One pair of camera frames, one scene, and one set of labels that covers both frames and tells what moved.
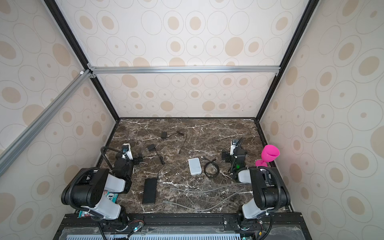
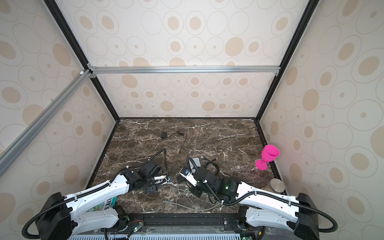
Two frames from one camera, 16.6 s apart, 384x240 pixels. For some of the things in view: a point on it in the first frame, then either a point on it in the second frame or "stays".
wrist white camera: (126, 150) → (161, 178)
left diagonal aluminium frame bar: (14, 147) stays
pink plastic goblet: (269, 153) stays
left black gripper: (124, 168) → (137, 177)
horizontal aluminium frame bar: (93, 70) stays
